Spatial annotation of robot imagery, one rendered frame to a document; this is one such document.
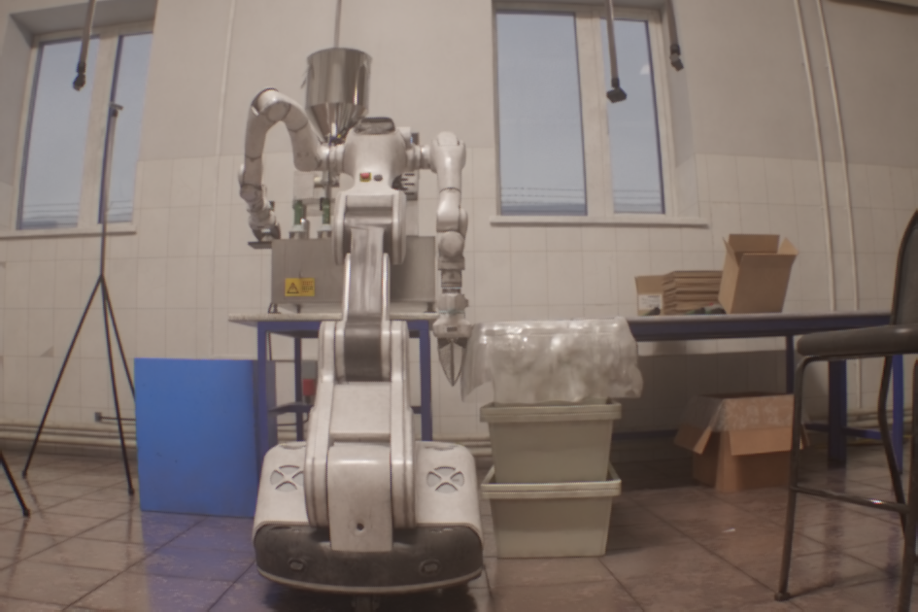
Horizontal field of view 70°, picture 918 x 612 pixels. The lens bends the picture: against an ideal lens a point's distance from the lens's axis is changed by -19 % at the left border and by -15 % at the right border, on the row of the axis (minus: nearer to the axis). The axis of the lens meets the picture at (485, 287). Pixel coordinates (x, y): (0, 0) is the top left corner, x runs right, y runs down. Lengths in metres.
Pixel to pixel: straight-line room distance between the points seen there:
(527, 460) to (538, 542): 0.25
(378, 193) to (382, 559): 1.13
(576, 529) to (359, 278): 0.94
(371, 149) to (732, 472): 1.97
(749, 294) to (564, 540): 1.56
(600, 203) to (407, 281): 2.43
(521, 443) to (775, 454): 1.49
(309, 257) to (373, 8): 2.44
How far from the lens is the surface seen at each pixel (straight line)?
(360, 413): 1.80
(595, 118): 5.05
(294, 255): 2.73
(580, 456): 2.21
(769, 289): 3.41
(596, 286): 4.41
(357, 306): 2.03
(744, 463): 3.33
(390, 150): 2.51
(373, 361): 1.90
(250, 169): 2.51
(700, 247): 4.61
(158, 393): 2.98
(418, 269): 2.67
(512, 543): 2.27
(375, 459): 1.66
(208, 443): 2.92
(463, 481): 1.90
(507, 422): 2.20
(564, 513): 2.23
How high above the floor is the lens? 0.58
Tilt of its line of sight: 6 degrees up
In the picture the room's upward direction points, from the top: 1 degrees counter-clockwise
